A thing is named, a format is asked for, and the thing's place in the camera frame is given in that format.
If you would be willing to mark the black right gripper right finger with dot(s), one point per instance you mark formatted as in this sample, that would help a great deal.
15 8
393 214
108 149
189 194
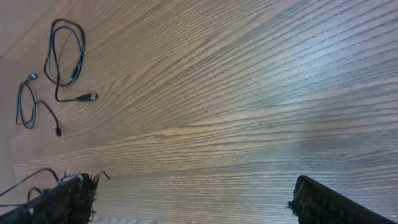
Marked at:
314 203

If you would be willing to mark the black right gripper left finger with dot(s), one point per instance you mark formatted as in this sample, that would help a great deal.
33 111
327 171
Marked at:
69 202

